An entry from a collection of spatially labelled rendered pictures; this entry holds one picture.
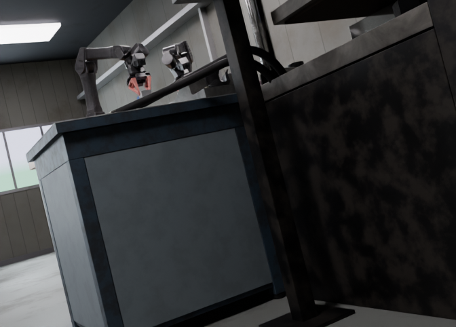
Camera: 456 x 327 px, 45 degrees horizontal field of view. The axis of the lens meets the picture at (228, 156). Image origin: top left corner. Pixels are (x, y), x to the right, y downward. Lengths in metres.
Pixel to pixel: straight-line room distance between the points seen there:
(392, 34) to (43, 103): 8.33
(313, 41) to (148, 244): 3.32
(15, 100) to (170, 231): 7.61
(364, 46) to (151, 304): 1.07
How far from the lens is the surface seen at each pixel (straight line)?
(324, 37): 4.81
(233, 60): 1.75
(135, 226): 1.90
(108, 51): 2.65
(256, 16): 2.05
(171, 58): 2.69
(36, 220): 9.17
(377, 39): 1.53
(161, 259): 1.93
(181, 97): 2.39
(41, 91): 9.54
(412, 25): 1.45
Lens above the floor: 0.50
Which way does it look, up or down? 2 degrees up
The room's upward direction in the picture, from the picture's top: 14 degrees counter-clockwise
